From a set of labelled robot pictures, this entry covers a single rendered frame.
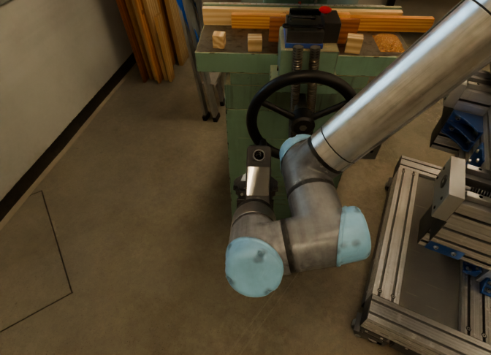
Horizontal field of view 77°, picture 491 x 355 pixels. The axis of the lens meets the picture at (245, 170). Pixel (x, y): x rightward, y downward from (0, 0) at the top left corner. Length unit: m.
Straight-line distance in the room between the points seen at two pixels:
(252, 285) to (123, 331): 1.06
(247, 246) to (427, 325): 0.95
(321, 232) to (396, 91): 0.20
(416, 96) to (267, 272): 0.28
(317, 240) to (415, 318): 0.90
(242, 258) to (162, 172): 1.47
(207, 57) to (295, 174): 0.54
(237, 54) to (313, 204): 0.58
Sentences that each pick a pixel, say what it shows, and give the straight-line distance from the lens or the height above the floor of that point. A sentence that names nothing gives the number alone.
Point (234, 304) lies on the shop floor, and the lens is 1.39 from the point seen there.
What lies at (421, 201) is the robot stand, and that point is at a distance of 1.58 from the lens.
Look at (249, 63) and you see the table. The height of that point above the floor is 0.87.
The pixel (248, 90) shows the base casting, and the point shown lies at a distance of 0.97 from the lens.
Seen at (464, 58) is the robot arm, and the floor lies 1.15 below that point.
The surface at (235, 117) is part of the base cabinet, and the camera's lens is 1.03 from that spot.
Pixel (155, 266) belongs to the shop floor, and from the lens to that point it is 1.50.
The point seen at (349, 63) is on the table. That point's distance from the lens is 0.95.
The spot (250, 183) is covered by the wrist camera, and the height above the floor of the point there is 0.89.
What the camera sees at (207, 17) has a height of 0.92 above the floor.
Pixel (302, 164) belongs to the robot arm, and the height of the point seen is 0.97.
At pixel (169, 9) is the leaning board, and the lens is 2.56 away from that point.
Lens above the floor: 1.32
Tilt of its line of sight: 48 degrees down
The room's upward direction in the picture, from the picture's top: straight up
